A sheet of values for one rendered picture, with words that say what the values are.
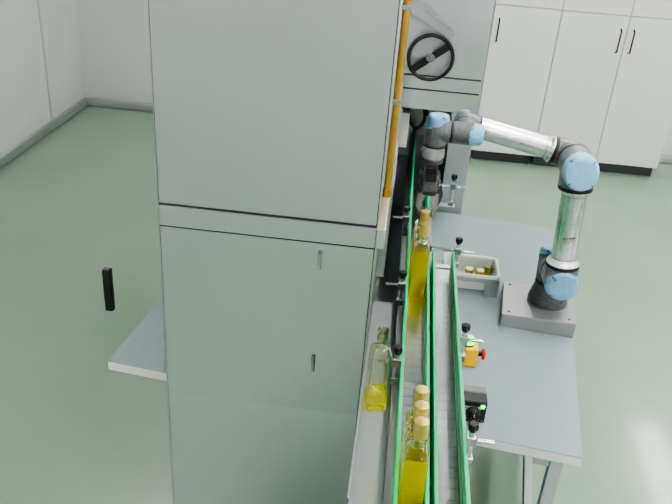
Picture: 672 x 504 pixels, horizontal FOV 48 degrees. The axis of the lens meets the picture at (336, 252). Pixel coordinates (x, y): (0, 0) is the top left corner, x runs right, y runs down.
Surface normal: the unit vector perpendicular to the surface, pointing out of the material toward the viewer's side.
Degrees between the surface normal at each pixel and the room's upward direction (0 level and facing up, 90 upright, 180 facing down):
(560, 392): 0
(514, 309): 3
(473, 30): 90
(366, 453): 0
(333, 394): 90
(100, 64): 90
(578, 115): 90
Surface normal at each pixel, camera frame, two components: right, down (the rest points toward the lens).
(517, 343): 0.07, -0.88
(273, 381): -0.11, 0.46
